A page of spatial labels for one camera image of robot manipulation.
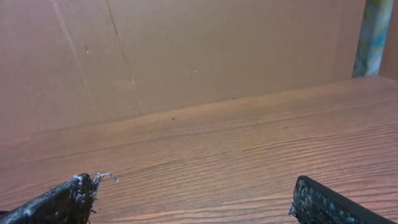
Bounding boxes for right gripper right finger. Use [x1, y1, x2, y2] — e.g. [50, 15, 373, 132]
[288, 175, 395, 224]

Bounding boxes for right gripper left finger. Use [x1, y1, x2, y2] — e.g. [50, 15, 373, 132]
[1, 172, 119, 224]

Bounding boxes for blue green painted post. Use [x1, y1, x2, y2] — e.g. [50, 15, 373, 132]
[352, 0, 394, 78]

